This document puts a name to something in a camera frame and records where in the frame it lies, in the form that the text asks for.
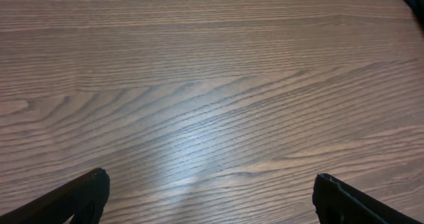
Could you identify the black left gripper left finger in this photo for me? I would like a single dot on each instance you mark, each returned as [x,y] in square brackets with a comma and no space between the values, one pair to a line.
[81,200]

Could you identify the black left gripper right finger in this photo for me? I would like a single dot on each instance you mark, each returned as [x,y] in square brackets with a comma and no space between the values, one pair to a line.
[339,203]

